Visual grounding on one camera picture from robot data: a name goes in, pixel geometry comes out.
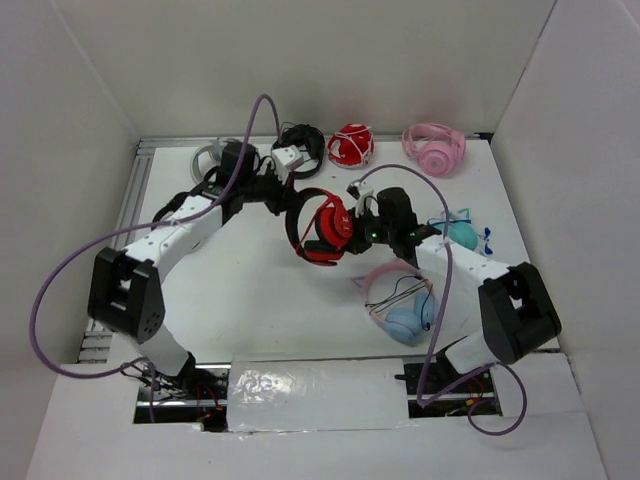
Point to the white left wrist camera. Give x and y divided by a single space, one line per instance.
286 160

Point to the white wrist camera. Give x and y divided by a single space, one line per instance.
286 160
363 194

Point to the teal cat ear headphones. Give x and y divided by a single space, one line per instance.
461 230

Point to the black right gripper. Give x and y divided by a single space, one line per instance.
358 244

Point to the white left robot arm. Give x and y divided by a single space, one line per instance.
126 285

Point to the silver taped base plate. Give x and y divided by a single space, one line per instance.
301 396

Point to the red black headphones with cable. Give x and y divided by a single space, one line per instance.
329 231

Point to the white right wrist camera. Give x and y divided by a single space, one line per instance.
363 194

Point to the red white headphones wrapped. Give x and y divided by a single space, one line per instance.
351 147

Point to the white grey headphones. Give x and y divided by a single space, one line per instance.
205 158

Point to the pink round headphones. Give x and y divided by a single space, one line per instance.
436 148

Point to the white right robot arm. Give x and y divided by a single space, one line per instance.
516 313

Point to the pink blue cat ear headphones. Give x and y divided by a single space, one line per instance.
409 312

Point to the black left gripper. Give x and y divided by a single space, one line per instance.
284 193

